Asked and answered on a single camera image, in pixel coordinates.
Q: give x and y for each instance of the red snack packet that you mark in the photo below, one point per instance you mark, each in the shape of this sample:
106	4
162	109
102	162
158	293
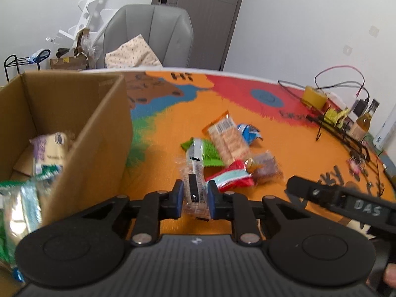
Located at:
238	181

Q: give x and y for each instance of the yellow plastic clip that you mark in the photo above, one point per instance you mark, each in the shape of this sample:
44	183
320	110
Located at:
334	116

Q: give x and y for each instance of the white power strip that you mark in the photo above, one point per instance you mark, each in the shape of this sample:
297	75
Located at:
336	98

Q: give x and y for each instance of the person's right hand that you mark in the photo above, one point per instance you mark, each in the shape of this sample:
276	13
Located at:
391	277

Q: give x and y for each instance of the dotted cream cushion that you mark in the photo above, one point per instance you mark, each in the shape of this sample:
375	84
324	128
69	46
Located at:
133	54

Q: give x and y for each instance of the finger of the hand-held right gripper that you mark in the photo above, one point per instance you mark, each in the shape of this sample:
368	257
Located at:
309	190

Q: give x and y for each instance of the grey chair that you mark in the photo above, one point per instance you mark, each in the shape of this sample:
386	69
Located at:
154	27

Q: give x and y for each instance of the grey door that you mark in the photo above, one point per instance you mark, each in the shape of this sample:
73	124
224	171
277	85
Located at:
210	21

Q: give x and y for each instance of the blue white plastic bag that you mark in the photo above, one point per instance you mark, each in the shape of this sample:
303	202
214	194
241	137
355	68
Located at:
37	56

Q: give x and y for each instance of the yellow tape roll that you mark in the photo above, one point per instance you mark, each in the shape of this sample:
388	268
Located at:
314	97

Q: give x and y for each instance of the black charger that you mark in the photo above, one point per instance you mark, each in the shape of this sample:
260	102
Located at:
360	106

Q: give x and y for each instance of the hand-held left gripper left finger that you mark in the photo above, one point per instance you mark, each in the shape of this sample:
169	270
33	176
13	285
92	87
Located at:
178	199

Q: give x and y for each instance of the amber glass bottle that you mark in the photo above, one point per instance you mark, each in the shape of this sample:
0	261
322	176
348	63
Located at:
360	126

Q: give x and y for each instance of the black shoe rack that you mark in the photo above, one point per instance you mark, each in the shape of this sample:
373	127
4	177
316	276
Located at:
5	68

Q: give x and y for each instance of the brown printed cardboard box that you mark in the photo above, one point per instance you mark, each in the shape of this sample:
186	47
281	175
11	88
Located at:
66	64

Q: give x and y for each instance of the white spray bottle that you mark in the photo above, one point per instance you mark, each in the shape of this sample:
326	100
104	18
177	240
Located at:
382	136

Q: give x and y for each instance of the purple wafer packet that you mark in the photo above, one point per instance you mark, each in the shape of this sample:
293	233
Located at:
46	148

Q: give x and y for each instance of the light blue snack packet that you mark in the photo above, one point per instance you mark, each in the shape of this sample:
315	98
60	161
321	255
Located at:
18	275

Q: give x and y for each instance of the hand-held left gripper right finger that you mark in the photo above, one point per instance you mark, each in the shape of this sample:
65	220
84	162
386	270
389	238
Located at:
212	199

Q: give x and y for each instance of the orange cracker packet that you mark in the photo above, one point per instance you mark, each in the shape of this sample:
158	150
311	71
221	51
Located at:
227	139

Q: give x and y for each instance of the clear plastic wrap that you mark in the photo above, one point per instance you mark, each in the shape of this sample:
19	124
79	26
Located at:
82	41

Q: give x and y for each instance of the white wall plate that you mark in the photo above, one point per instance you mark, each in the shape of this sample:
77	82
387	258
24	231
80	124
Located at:
348	49
374	30

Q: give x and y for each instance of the snack packet with black label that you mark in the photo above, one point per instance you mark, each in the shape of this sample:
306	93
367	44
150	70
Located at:
195	173

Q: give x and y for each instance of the black phone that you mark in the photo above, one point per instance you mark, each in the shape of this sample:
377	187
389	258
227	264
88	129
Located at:
388	167

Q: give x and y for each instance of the dark blue snack packet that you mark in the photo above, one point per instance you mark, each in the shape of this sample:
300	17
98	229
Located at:
249	133

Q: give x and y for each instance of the green snack packet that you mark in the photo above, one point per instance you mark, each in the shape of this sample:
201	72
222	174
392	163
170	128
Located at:
46	170
4	246
210	154

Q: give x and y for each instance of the brown snack packet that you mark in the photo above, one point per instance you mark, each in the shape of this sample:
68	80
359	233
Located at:
266	167

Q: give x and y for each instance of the white perforated rack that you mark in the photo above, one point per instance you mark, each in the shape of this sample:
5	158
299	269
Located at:
92	3

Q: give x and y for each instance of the key bunch with pink charm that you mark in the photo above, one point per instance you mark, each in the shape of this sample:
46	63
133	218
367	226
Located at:
355	165

